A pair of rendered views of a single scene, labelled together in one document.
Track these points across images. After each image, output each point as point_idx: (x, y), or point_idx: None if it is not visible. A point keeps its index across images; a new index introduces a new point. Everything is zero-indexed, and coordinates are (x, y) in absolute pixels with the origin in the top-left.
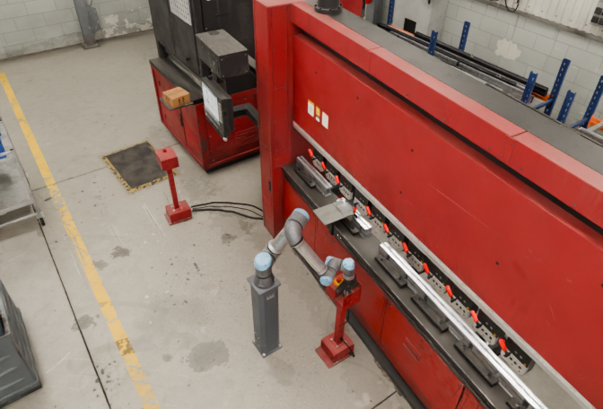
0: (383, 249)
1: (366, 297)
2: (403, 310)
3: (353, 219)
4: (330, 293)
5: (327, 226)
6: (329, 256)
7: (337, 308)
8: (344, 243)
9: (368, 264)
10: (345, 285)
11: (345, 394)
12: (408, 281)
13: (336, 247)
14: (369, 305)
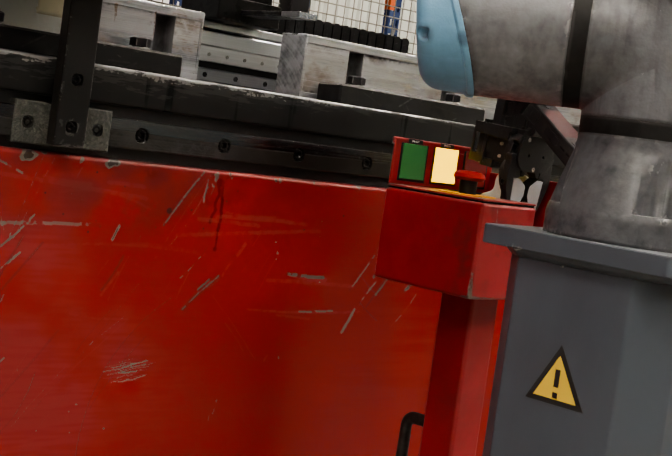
0: (332, 43)
1: (361, 342)
2: (558, 176)
3: (107, 5)
4: (505, 263)
5: (9, 122)
6: (23, 374)
7: (468, 386)
8: (185, 132)
9: (376, 109)
10: (565, 120)
11: None
12: (461, 98)
13: (111, 221)
14: (379, 374)
